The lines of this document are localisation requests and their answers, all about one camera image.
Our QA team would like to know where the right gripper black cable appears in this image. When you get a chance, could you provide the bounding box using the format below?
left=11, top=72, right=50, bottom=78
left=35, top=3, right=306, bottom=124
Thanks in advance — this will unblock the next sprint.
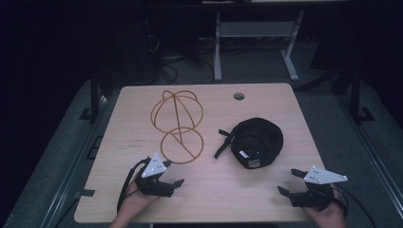
left=332, top=185, right=378, bottom=228

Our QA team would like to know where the person's left hand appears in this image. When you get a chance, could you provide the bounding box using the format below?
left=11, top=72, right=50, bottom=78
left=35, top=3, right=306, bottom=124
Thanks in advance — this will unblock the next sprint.
left=122, top=181, right=161, bottom=219

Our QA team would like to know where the black metal stand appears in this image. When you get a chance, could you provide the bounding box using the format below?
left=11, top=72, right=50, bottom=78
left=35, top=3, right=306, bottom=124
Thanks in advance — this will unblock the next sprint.
left=348, top=66, right=376, bottom=124
left=79, top=66, right=102, bottom=122

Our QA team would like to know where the black cap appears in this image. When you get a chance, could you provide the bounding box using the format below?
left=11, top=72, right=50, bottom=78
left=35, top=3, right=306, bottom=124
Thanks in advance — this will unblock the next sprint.
left=214, top=117, right=284, bottom=170

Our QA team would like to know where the orange wire hat stand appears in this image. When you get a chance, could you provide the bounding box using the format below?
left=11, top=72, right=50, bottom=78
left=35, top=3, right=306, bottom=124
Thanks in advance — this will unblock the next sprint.
left=150, top=89, right=204, bottom=165

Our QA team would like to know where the aluminium rail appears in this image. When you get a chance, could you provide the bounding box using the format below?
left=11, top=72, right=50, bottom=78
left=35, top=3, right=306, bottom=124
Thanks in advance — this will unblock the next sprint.
left=335, top=94, right=403, bottom=220
left=39, top=94, right=110, bottom=228

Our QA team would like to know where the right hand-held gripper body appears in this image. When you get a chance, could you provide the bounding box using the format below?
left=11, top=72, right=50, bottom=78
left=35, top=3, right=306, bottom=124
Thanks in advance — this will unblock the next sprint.
left=289, top=166, right=349, bottom=212

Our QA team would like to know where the tangle of floor cables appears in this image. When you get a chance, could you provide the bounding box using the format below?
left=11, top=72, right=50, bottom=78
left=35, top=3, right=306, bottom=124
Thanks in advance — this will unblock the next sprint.
left=145, top=32, right=217, bottom=86

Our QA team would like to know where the white metal desk frame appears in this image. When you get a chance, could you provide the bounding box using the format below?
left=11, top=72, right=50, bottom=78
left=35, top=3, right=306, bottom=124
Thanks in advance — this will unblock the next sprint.
left=213, top=9, right=306, bottom=84

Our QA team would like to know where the person's right hand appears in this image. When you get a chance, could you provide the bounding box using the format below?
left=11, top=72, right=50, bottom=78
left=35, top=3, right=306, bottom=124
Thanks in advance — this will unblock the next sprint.
left=303, top=189, right=348, bottom=228

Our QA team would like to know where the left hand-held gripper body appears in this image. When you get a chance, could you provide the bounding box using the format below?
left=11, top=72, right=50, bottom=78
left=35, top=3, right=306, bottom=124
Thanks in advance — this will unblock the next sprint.
left=135, top=153, right=176, bottom=198

